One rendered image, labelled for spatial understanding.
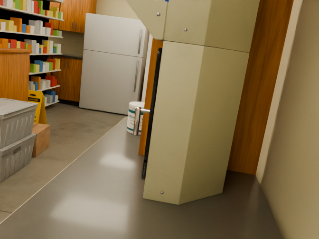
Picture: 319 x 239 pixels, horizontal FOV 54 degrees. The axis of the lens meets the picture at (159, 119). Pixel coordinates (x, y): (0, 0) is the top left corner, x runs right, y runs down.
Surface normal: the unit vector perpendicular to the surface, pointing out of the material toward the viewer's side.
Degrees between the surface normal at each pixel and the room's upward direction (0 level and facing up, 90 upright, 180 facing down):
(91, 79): 90
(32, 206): 0
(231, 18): 90
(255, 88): 90
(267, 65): 90
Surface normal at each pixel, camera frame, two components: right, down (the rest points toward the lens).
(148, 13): -0.14, 0.21
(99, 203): 0.13, -0.96
